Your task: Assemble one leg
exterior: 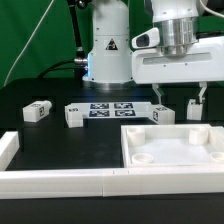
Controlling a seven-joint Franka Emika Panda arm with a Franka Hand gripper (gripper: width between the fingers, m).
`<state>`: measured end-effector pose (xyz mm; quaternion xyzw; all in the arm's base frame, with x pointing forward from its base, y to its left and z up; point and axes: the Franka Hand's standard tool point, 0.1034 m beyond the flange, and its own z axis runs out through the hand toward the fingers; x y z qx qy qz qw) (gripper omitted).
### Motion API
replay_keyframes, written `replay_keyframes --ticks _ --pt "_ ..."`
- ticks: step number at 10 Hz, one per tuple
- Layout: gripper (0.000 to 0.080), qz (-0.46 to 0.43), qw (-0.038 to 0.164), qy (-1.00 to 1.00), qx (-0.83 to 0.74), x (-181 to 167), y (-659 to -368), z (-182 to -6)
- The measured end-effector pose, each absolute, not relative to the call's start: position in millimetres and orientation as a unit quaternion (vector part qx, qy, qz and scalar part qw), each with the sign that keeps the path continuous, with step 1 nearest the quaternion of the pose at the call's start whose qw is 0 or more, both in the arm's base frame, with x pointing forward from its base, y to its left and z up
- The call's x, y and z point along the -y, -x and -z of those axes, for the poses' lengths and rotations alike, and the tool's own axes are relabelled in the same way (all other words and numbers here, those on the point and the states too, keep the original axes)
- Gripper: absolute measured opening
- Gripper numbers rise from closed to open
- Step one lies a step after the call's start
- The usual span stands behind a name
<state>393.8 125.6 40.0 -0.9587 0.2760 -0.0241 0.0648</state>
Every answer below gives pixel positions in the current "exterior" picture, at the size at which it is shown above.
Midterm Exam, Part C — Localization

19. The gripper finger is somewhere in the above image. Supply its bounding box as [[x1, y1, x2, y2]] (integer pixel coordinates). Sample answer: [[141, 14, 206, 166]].
[[152, 83, 164, 104], [197, 82, 207, 104]]

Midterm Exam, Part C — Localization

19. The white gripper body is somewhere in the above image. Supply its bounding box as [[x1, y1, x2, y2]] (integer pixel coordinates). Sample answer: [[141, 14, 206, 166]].
[[132, 44, 224, 84]]

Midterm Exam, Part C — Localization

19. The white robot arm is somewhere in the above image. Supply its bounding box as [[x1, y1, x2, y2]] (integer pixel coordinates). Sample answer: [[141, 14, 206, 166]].
[[83, 0, 224, 91]]

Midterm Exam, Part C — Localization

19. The white sheet with AprilTags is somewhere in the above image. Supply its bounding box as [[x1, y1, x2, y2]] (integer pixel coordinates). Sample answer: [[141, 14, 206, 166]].
[[65, 102, 151, 119]]

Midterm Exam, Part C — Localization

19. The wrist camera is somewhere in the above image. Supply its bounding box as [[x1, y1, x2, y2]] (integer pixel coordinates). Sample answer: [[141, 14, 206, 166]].
[[132, 27, 160, 49]]

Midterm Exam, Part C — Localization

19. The black base cable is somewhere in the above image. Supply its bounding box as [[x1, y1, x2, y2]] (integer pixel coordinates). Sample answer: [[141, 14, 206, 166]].
[[37, 59, 84, 80]]

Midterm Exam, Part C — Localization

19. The white thin cable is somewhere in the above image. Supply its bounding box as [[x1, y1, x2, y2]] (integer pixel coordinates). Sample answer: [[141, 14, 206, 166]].
[[3, 0, 57, 88]]

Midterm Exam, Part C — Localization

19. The white left fence wall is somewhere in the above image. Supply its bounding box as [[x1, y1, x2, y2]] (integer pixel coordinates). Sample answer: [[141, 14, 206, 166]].
[[0, 131, 20, 171]]

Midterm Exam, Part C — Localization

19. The white fence wall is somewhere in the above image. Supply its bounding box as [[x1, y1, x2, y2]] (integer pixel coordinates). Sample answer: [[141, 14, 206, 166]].
[[0, 164, 224, 199], [0, 131, 20, 171]]

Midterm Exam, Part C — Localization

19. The white front fence wall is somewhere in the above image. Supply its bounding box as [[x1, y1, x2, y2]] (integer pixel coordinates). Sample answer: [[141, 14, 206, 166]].
[[0, 164, 224, 199]]

